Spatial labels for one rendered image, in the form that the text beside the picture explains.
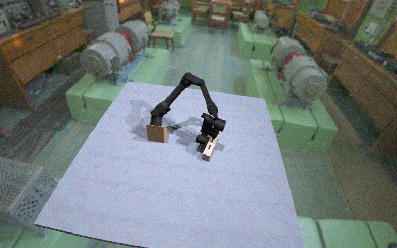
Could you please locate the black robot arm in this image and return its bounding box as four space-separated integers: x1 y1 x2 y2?
150 72 226 139

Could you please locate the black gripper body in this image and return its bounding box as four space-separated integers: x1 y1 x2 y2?
196 124 212 145

